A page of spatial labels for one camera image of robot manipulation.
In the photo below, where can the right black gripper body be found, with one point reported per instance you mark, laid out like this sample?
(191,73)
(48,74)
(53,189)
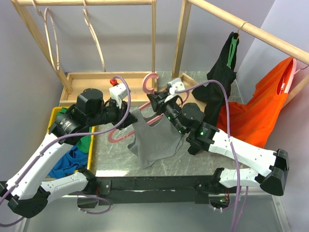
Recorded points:
(171,109)

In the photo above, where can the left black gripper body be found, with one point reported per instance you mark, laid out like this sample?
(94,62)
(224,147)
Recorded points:
(112,113)

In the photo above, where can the pink plastic hanger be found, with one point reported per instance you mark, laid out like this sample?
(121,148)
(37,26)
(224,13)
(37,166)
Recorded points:
(152,75)

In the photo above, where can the grey tank top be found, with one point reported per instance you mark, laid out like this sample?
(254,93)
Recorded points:
(154,142)

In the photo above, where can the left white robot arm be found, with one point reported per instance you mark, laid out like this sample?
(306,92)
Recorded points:
(27,192)

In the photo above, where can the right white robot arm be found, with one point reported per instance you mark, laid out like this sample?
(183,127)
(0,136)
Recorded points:
(266,169)

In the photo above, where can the green plastic hanger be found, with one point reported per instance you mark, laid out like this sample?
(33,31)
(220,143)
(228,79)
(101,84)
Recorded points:
(233,46)

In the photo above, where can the middle beige wooden hanger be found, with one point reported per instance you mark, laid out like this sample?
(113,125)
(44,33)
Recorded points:
(93,34)

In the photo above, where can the light pink hanger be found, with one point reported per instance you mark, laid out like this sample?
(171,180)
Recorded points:
(287,77)

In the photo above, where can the green garment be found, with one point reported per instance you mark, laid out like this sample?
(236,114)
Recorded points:
(84,143)

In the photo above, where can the black garment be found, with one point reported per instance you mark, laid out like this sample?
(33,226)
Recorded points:
(212,94)

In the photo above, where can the left wooden clothes rack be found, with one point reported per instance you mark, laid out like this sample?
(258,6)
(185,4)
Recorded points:
(75,82)

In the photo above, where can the wooden clothes rack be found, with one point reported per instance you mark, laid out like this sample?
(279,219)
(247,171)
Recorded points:
(75,82)
(268,32)

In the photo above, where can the blue garment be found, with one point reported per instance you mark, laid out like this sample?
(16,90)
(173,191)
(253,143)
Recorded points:
(71,161)

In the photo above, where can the yellow plastic bin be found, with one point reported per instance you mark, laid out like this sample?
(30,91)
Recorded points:
(52,119)

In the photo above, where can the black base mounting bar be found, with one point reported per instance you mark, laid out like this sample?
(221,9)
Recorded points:
(159,189)

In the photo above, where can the orange garment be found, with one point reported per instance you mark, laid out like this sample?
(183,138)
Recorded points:
(254,122)

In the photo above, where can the right wooden clothes rack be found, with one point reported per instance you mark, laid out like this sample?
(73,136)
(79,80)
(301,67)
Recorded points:
(268,32)

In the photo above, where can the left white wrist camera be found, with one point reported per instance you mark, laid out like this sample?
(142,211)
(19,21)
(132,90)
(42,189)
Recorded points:
(117,92)

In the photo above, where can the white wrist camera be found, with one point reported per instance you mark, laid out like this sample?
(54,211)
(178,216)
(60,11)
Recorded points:
(174,85)
(117,92)

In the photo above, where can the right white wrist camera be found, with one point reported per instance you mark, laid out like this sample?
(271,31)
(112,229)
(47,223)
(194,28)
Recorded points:
(174,85)

